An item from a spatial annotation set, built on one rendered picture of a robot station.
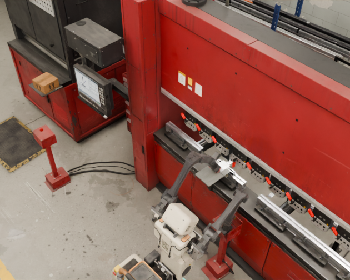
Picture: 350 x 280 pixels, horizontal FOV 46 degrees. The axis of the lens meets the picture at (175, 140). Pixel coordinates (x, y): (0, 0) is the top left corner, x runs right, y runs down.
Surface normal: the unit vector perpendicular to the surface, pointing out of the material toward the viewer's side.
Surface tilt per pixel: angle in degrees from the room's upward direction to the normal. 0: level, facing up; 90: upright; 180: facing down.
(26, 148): 0
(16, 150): 0
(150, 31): 90
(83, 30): 0
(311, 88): 90
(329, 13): 90
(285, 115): 90
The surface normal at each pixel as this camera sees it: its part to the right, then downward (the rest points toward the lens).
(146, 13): 0.65, 0.54
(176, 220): -0.52, -0.13
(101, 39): 0.01, -0.71
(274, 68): -0.76, 0.44
